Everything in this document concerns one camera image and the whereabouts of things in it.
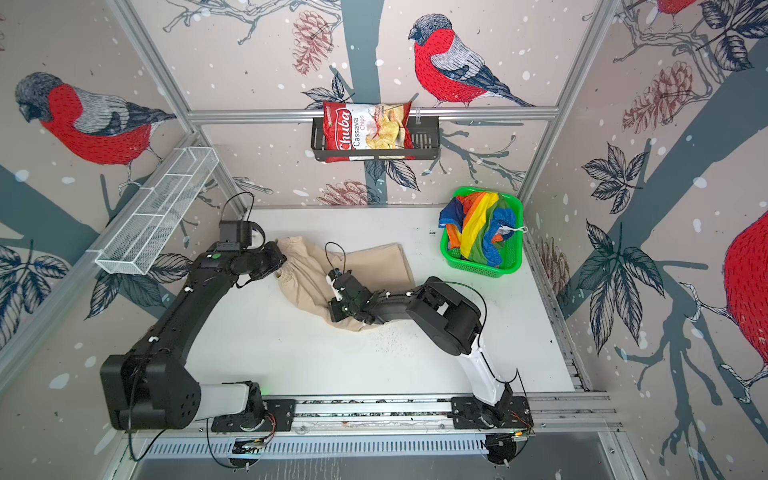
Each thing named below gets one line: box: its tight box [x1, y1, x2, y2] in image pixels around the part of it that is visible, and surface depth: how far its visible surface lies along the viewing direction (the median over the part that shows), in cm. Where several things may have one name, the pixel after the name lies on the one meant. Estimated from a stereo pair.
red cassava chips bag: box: [323, 102, 415, 163], surface depth 90 cm
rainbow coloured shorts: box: [439, 192, 516, 267], surface depth 102 cm
